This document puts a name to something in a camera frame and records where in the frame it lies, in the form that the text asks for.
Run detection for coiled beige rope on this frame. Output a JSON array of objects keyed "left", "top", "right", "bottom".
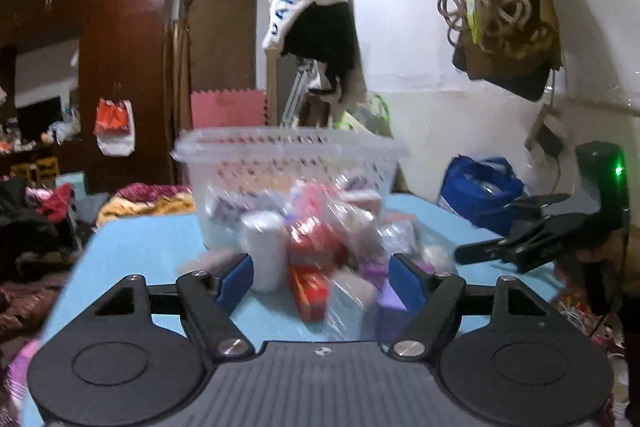
[{"left": 437, "top": 0, "right": 533, "bottom": 48}]

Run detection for black television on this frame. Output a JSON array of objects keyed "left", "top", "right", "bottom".
[{"left": 15, "top": 96, "right": 63, "bottom": 142}]

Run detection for metal folding rack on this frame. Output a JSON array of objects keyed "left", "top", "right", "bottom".
[{"left": 280, "top": 59, "right": 321, "bottom": 128}]

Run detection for brown hanging bag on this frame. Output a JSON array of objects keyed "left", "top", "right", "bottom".
[{"left": 452, "top": 0, "right": 563, "bottom": 102}]

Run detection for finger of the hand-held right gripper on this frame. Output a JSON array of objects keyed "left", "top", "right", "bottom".
[
  {"left": 454, "top": 214, "right": 588, "bottom": 274},
  {"left": 501, "top": 193, "right": 576, "bottom": 228}
]

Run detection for brown wooden door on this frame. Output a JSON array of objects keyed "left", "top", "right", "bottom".
[{"left": 181, "top": 0, "right": 258, "bottom": 128}]

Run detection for clear plastic packet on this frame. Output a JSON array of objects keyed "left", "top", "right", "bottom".
[{"left": 325, "top": 272, "right": 378, "bottom": 340}]

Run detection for light blue box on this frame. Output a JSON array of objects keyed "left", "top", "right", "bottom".
[{"left": 55, "top": 172, "right": 90, "bottom": 196}]

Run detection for blue bag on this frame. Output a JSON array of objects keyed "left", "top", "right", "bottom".
[{"left": 439, "top": 155, "right": 526, "bottom": 230}]

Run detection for green handled bag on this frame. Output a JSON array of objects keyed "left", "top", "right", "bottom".
[{"left": 335, "top": 93, "right": 393, "bottom": 138}]

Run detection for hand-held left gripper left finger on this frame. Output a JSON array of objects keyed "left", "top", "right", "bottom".
[{"left": 92, "top": 252, "right": 256, "bottom": 362}]

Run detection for red white plastic bag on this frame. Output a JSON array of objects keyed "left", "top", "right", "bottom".
[{"left": 94, "top": 98, "right": 136, "bottom": 156}]

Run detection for yellow blanket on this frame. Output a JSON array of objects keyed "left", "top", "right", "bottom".
[{"left": 96, "top": 184, "right": 196, "bottom": 228}]

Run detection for white paper roll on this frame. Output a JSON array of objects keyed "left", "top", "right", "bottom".
[{"left": 239, "top": 211, "right": 290, "bottom": 292}]

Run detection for wall charger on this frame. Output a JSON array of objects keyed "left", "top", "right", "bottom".
[{"left": 525, "top": 104, "right": 568, "bottom": 158}]

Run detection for maroon patterned blanket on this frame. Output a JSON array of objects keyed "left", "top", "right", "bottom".
[{"left": 0, "top": 272, "right": 66, "bottom": 348}]

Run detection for red cloth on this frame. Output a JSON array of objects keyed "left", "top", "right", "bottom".
[{"left": 27, "top": 184, "right": 76, "bottom": 223}]

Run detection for black hanging cloth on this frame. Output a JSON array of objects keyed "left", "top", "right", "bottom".
[{"left": 280, "top": 2, "right": 362, "bottom": 80}]

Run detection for pink foam mat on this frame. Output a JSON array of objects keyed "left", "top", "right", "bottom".
[{"left": 191, "top": 89, "right": 268, "bottom": 130}]

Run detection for clear plastic basket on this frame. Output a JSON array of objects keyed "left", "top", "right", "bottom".
[{"left": 171, "top": 126, "right": 408, "bottom": 258}]

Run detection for purple box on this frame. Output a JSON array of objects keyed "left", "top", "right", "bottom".
[{"left": 360, "top": 259, "right": 408, "bottom": 343}]

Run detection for red orange box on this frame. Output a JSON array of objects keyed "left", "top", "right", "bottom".
[{"left": 289, "top": 264, "right": 332, "bottom": 322}]

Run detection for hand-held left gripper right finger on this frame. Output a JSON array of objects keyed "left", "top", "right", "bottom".
[{"left": 387, "top": 252, "right": 551, "bottom": 362}]

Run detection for brown wooden wardrobe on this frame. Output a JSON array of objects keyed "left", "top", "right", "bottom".
[{"left": 0, "top": 0, "right": 177, "bottom": 195}]

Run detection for red snack packet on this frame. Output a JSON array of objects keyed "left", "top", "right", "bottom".
[{"left": 287, "top": 219, "right": 348, "bottom": 268}]

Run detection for black clothes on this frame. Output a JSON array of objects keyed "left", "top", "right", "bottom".
[{"left": 0, "top": 177, "right": 81, "bottom": 268}]

